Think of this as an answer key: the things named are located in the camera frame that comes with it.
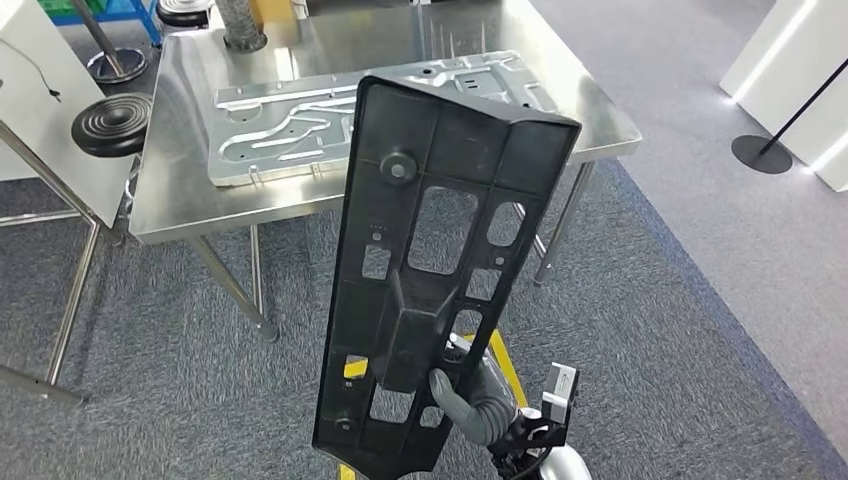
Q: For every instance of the black stanchion with round base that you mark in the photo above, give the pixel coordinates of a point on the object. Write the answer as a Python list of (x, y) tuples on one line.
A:
[(762, 156)]

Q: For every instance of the stamped sheet metal panel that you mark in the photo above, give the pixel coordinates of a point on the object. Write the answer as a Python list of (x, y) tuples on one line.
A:
[(278, 132)]

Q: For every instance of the stainless steel workbench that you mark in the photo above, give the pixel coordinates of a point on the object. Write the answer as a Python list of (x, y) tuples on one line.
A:
[(179, 199)]

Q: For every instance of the white lit display wall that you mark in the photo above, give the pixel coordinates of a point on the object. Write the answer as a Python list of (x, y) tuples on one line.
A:
[(782, 60)]

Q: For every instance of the blue metal frame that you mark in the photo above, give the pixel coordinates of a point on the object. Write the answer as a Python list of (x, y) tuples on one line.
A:
[(149, 26)]

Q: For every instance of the green crate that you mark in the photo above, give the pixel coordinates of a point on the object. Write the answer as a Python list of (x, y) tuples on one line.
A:
[(69, 6)]

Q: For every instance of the white board panel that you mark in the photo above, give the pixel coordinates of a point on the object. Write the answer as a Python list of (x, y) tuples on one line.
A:
[(53, 152)]

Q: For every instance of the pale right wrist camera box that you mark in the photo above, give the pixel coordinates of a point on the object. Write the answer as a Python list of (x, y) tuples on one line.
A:
[(560, 387)]

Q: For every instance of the black plastic car part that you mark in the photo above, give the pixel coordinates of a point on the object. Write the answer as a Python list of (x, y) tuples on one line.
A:
[(397, 119)]

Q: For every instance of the steel tube table frame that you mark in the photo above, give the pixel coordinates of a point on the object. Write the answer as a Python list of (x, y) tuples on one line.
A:
[(40, 384)]

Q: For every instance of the stool with chrome base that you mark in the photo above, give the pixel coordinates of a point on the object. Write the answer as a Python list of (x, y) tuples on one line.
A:
[(119, 66)]

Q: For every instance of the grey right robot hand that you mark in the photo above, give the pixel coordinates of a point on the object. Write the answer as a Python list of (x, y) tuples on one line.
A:
[(491, 391)]

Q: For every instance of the black round stool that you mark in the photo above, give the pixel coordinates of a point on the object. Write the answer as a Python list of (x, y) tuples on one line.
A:
[(112, 126), (185, 13)]

